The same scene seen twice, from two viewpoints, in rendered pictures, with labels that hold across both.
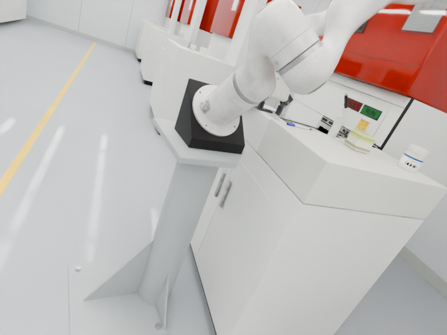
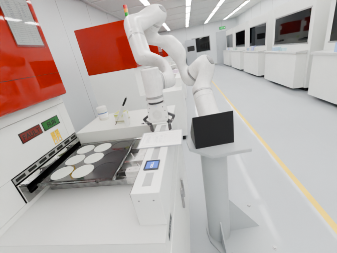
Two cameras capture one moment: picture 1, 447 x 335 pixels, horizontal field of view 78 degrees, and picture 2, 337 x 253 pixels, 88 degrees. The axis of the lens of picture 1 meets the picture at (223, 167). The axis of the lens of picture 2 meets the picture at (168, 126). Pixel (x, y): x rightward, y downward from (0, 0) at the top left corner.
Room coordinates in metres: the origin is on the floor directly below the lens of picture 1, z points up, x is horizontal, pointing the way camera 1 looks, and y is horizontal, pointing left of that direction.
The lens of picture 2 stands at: (1.85, 0.45, 1.34)
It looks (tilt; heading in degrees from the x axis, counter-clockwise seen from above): 22 degrees down; 217
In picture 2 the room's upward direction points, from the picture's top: 10 degrees counter-clockwise
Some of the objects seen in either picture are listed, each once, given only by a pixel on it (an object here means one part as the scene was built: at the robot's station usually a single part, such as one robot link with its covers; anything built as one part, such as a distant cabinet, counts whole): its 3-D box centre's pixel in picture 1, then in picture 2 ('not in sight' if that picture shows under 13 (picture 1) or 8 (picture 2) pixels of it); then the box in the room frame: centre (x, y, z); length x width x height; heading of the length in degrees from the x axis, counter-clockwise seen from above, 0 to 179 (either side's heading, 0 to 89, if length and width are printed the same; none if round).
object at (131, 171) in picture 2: not in sight; (135, 171); (1.44, -0.07, 0.89); 0.08 x 0.03 x 0.03; 117
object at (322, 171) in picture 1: (349, 169); (132, 127); (1.05, -0.46, 0.89); 0.62 x 0.35 x 0.14; 117
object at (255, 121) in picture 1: (247, 115); (160, 160); (1.33, -0.02, 0.89); 0.55 x 0.09 x 0.14; 27
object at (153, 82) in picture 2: not in sight; (152, 81); (1.18, -0.09, 1.22); 0.09 x 0.08 x 0.13; 141
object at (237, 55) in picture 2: not in sight; (245, 46); (-8.04, -1.41, 1.00); 1.80 x 1.08 x 2.00; 27
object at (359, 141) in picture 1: (360, 141); (122, 116); (1.12, -0.46, 1.00); 0.07 x 0.07 x 0.07; 19
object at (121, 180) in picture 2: not in sight; (98, 182); (1.52, -0.26, 0.84); 0.50 x 0.02 x 0.03; 117
